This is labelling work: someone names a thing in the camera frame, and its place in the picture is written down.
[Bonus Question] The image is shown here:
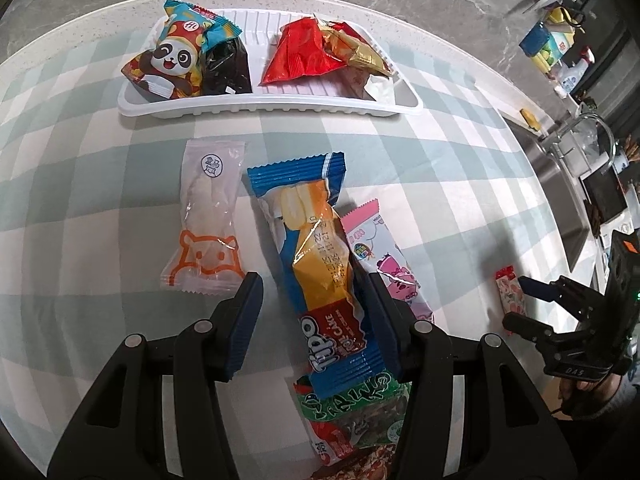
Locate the clear plastic bag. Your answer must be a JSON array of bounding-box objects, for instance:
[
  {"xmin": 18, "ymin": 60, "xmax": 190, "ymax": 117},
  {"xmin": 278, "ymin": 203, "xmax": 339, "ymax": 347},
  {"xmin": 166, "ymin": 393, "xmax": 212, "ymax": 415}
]
[{"xmin": 570, "ymin": 120, "xmax": 608, "ymax": 161}]

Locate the white spray bottle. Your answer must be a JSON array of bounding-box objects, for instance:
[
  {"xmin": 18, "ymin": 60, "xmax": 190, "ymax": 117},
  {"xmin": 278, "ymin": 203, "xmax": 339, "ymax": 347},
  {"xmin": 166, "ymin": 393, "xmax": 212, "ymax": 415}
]
[{"xmin": 555, "ymin": 47, "xmax": 596, "ymax": 98}]

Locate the person's right hand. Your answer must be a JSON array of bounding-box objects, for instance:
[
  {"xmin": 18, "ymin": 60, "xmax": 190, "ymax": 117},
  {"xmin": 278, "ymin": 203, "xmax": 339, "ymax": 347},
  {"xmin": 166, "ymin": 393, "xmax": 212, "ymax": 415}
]
[{"xmin": 559, "ymin": 376, "xmax": 608, "ymax": 417}]

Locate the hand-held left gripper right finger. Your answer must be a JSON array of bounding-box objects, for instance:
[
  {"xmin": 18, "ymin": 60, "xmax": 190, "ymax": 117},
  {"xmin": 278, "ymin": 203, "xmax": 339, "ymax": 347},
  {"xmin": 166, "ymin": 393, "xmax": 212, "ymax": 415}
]
[{"xmin": 357, "ymin": 272, "xmax": 581, "ymax": 480}]

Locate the clear orange bear snack packet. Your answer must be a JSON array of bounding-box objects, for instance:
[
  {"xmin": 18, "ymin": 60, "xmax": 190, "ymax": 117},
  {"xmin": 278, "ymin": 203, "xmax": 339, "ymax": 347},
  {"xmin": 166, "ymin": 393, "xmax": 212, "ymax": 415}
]
[{"xmin": 160, "ymin": 140, "xmax": 247, "ymax": 295}]

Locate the brown speckled snack packet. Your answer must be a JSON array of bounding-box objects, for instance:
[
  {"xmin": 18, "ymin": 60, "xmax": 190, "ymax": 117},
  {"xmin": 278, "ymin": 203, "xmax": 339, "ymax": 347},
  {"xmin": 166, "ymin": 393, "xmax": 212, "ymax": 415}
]
[{"xmin": 310, "ymin": 452, "xmax": 401, "ymax": 480}]

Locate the red panda snack packet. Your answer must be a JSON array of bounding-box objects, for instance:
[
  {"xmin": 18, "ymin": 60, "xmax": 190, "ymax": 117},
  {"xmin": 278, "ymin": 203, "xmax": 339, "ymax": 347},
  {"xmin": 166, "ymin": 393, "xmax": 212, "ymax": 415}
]
[{"xmin": 122, "ymin": 15, "xmax": 211, "ymax": 103}]

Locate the gold snack packet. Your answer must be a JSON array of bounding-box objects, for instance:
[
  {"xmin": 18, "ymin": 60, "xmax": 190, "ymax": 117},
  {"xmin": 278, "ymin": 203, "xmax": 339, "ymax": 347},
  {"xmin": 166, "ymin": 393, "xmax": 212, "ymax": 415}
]
[{"xmin": 320, "ymin": 20, "xmax": 393, "ymax": 78}]

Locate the white-framed dark panel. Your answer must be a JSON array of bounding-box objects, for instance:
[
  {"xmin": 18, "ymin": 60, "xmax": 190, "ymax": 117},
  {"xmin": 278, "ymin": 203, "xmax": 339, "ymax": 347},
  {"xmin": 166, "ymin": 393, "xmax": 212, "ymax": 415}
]
[{"xmin": 580, "ymin": 165, "xmax": 628, "ymax": 223}]

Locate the black snack packet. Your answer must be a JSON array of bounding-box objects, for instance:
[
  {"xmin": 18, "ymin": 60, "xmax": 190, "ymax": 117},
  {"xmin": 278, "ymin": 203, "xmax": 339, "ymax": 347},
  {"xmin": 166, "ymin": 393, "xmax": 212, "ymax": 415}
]
[{"xmin": 200, "ymin": 37, "xmax": 253, "ymax": 96}]

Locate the blue cake packet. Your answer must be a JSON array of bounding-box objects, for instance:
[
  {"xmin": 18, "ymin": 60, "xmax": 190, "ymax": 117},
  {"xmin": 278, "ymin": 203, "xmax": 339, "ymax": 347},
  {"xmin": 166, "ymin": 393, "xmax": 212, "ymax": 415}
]
[{"xmin": 247, "ymin": 151, "xmax": 388, "ymax": 401}]

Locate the white plastic tray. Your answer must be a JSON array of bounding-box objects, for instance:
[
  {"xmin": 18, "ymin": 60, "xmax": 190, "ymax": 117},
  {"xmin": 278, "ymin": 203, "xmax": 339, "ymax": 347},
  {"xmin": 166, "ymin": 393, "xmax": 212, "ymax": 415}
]
[{"xmin": 117, "ymin": 7, "xmax": 425, "ymax": 120}]

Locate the green seaweed snack packet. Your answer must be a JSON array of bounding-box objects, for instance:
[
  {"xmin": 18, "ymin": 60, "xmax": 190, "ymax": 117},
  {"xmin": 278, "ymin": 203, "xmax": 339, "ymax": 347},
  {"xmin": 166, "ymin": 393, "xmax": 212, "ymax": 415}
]
[{"xmin": 292, "ymin": 367, "xmax": 413, "ymax": 466}]

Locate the stainless steel sink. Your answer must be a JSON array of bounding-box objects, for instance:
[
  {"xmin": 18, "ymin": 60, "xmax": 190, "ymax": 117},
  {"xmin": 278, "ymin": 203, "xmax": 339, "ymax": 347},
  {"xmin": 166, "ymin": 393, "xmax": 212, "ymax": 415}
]
[{"xmin": 520, "ymin": 120, "xmax": 591, "ymax": 271}]

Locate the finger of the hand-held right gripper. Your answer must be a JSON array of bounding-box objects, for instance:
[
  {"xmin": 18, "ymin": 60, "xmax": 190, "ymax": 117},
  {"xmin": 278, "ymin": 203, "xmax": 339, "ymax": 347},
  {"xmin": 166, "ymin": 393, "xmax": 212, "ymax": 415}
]
[
  {"xmin": 502, "ymin": 311, "xmax": 556, "ymax": 343},
  {"xmin": 518, "ymin": 275, "xmax": 566, "ymax": 301}
]

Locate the small red-white candy packet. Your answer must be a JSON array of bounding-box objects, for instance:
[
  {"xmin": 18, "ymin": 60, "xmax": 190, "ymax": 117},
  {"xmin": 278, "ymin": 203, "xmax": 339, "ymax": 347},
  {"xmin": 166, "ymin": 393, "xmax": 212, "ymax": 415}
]
[{"xmin": 495, "ymin": 266, "xmax": 528, "ymax": 317}]

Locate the chrome faucet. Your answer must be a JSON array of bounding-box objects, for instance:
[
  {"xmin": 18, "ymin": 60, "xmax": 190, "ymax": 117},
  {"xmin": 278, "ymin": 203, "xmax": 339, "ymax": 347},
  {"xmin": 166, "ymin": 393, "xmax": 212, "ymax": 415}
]
[{"xmin": 547, "ymin": 112, "xmax": 618, "ymax": 171}]

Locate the pink snack packet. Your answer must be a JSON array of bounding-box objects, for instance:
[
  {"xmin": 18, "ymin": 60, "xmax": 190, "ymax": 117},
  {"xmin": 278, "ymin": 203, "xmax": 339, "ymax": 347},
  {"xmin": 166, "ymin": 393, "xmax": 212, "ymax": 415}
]
[{"xmin": 340, "ymin": 199, "xmax": 436, "ymax": 323}]

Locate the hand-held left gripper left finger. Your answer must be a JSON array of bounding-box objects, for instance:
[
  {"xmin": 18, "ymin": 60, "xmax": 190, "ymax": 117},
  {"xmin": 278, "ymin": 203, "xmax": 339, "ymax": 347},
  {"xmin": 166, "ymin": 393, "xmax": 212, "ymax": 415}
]
[{"xmin": 47, "ymin": 272, "xmax": 264, "ymax": 480}]

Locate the white snack packet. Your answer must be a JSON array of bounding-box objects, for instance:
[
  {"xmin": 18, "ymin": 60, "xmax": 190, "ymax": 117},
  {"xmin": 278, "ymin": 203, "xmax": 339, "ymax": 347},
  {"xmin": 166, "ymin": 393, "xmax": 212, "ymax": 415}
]
[{"xmin": 362, "ymin": 72, "xmax": 396, "ymax": 103}]

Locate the green checked tablecloth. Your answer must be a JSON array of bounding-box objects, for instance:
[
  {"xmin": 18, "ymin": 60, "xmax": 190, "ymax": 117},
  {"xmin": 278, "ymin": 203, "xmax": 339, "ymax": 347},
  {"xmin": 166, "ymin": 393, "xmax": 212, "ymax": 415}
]
[{"xmin": 0, "ymin": 25, "xmax": 556, "ymax": 480}]

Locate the light blue snack packet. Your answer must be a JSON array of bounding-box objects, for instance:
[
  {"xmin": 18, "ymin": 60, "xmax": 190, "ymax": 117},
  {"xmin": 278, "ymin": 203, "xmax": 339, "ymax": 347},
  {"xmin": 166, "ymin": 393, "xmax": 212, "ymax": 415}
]
[{"xmin": 164, "ymin": 0, "xmax": 243, "ymax": 53}]

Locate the yellow dish soap bottle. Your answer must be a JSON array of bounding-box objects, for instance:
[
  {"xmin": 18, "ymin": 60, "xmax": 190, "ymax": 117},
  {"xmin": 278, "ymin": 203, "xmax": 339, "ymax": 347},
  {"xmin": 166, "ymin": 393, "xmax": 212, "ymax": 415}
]
[{"xmin": 532, "ymin": 7, "xmax": 576, "ymax": 73}]

